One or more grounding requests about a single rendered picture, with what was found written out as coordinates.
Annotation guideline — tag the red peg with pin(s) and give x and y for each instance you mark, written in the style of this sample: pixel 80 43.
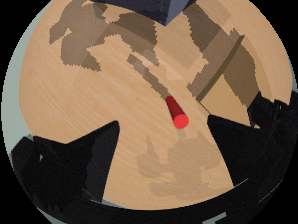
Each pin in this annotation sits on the red peg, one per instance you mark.
pixel 179 118

